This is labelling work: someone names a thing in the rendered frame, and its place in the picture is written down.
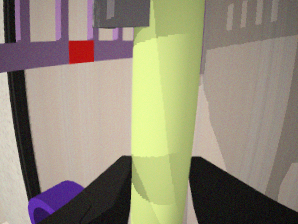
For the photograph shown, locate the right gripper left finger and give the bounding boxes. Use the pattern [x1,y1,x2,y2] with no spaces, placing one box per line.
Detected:
[37,156,132,224]

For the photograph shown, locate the purple short tube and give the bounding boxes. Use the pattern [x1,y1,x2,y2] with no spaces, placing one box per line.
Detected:
[28,180,84,224]

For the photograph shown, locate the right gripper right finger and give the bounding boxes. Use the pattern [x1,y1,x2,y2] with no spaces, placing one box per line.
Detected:
[189,156,298,224]

